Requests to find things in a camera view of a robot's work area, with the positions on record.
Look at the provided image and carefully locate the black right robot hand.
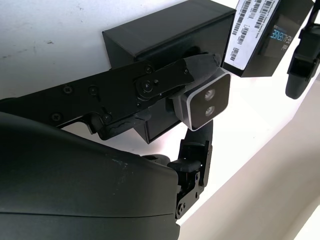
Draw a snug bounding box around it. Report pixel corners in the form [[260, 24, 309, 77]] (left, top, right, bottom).
[[0, 52, 221, 240]]

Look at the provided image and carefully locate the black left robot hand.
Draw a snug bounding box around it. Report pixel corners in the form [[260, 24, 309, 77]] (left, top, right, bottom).
[[284, 0, 320, 100]]

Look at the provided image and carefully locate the black box lid with label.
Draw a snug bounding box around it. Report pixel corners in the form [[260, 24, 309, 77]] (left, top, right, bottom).
[[222, 0, 315, 78]]

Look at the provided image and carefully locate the small silver black-faced camera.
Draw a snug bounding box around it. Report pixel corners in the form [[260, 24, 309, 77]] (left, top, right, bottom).
[[166, 67, 231, 132]]

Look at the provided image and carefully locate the black box base with insert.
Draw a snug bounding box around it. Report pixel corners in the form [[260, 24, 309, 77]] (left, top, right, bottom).
[[101, 0, 237, 145]]

